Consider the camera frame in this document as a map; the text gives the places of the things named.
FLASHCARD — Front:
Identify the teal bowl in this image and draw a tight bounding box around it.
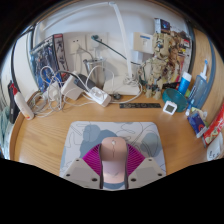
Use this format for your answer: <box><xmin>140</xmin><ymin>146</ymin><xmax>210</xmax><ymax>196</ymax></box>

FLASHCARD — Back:
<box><xmin>162</xmin><ymin>87</ymin><xmax>189</xmax><ymax>113</ymax></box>

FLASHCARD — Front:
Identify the small white digital clock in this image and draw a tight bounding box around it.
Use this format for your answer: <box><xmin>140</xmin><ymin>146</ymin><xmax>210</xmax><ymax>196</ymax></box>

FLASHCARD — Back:
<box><xmin>162</xmin><ymin>100</ymin><xmax>178</xmax><ymax>116</ymax></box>

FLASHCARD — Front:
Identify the white charger block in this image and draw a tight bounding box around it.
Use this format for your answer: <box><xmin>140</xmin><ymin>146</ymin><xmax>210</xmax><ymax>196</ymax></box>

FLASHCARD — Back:
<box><xmin>60</xmin><ymin>75</ymin><xmax>84</xmax><ymax>101</ymax></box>

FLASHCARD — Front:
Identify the robot model kit box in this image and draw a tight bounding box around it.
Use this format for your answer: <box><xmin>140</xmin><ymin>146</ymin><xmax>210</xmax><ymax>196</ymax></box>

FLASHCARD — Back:
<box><xmin>29</xmin><ymin>33</ymin><xmax>69</xmax><ymax>94</ymax></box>

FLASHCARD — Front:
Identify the white wall power outlet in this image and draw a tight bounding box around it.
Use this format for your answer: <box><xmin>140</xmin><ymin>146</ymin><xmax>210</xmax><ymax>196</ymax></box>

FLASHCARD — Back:
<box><xmin>68</xmin><ymin>36</ymin><xmax>86</xmax><ymax>55</ymax></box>

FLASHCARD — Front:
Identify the grey metal shelf frame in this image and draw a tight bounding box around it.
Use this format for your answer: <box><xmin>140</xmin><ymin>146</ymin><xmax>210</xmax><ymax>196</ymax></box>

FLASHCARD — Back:
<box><xmin>9</xmin><ymin>18</ymin><xmax>218</xmax><ymax>98</ymax></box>

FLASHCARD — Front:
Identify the white red-capped pump bottle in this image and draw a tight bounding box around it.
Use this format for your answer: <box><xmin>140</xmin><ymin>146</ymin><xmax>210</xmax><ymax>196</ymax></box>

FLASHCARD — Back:
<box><xmin>10</xmin><ymin>82</ymin><xmax>35</xmax><ymax>121</ymax></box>

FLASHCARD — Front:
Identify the blue spray bottle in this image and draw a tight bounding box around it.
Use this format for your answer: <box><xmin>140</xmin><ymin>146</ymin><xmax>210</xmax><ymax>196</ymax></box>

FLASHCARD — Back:
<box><xmin>187</xmin><ymin>59</ymin><xmax>209</xmax><ymax>111</ymax></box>

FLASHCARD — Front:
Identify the blue tissue packet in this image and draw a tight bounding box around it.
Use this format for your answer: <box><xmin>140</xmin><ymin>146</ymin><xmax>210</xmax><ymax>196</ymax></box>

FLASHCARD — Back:
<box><xmin>186</xmin><ymin>109</ymin><xmax>209</xmax><ymax>139</ymax></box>

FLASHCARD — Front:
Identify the pink computer mouse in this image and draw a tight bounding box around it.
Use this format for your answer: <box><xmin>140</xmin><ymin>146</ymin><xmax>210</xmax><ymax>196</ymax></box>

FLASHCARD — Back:
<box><xmin>99</xmin><ymin>137</ymin><xmax>129</xmax><ymax>185</ymax></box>

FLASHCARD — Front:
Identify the white wall network box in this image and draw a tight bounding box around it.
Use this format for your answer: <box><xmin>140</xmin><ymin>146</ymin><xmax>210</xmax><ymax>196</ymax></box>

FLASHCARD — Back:
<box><xmin>133</xmin><ymin>32</ymin><xmax>154</xmax><ymax>54</ymax></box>

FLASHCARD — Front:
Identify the black ruler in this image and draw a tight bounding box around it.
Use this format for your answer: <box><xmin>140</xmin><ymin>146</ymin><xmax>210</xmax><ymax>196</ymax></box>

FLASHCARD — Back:
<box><xmin>119</xmin><ymin>102</ymin><xmax>162</xmax><ymax>109</ymax></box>

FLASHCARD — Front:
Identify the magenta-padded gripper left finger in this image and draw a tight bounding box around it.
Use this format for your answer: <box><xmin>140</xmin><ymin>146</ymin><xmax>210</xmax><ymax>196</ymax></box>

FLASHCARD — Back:
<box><xmin>62</xmin><ymin>143</ymin><xmax>103</xmax><ymax>190</ymax></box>

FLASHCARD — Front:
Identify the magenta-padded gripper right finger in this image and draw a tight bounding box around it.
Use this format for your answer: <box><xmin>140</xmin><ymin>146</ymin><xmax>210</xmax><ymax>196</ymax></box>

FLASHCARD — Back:
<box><xmin>124</xmin><ymin>143</ymin><xmax>167</xmax><ymax>190</ymax></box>

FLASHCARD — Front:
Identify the grey cloud-print mouse pad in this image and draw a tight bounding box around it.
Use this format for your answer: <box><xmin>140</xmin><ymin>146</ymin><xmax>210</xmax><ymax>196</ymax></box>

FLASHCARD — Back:
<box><xmin>59</xmin><ymin>120</ymin><xmax>167</xmax><ymax>191</ymax></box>

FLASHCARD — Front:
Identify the white mug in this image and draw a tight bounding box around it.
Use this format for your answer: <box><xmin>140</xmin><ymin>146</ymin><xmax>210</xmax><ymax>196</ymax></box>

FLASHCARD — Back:
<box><xmin>205</xmin><ymin>131</ymin><xmax>224</xmax><ymax>162</ymax></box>

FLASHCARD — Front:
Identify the teal blanket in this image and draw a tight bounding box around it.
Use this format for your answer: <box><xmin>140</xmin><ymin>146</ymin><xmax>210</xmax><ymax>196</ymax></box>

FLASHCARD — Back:
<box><xmin>0</xmin><ymin>106</ymin><xmax>11</xmax><ymax>158</ymax></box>

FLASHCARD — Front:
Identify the clear glass jar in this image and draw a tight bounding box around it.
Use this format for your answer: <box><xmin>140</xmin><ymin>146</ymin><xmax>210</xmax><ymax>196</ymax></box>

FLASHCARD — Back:
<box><xmin>83</xmin><ymin>57</ymin><xmax>107</xmax><ymax>88</ymax></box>

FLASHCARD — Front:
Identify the white power strip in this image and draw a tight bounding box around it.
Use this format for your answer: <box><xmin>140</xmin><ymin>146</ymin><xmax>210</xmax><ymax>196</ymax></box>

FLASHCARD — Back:
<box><xmin>87</xmin><ymin>86</ymin><xmax>112</xmax><ymax>108</ymax></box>

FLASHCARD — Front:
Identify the white desk lamp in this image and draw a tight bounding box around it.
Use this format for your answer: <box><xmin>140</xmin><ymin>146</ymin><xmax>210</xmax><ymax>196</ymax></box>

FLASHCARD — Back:
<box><xmin>43</xmin><ymin>1</ymin><xmax>143</xmax><ymax>97</ymax></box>

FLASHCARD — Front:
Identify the wooden tree figure model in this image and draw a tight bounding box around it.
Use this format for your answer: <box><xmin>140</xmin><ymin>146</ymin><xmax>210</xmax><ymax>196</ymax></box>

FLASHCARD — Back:
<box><xmin>141</xmin><ymin>32</ymin><xmax>178</xmax><ymax>100</ymax></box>

